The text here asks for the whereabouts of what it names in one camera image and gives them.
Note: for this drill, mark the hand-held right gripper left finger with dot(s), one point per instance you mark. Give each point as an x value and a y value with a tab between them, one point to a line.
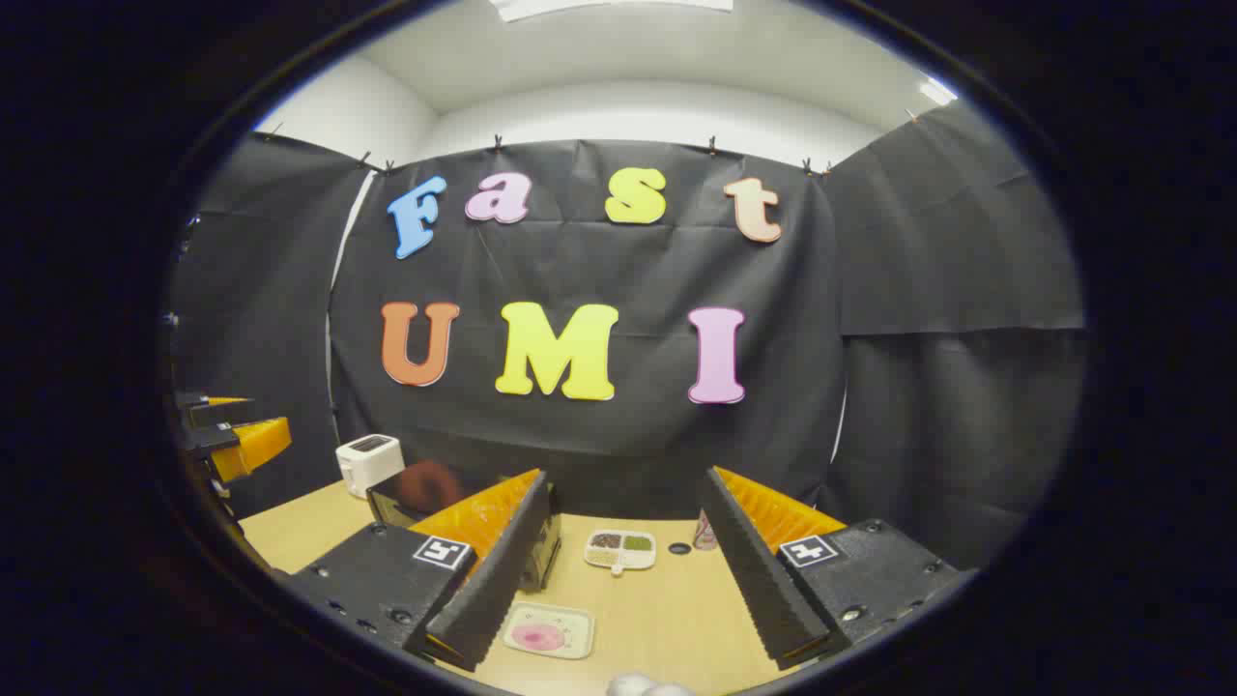
503	570

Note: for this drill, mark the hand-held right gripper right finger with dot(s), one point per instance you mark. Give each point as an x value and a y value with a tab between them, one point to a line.
754	570

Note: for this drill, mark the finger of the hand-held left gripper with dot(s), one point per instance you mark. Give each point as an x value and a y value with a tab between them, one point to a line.
217	414
251	445

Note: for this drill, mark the pink food slice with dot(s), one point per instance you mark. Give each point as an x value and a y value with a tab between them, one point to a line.
538	637

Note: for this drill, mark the beige square plate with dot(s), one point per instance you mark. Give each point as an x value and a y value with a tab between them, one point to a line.
575	619

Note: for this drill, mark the black electric oven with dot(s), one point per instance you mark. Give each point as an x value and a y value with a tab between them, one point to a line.
387	507

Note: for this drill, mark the silver bottle with red label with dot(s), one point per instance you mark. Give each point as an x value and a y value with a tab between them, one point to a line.
706	537

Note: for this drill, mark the white divided dish with grains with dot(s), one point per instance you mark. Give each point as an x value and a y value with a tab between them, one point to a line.
618	565

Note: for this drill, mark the white toaster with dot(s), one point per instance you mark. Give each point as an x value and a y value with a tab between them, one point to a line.
367	469

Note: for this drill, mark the ceiling light panel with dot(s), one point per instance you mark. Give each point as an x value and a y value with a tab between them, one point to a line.
580	8
937	92

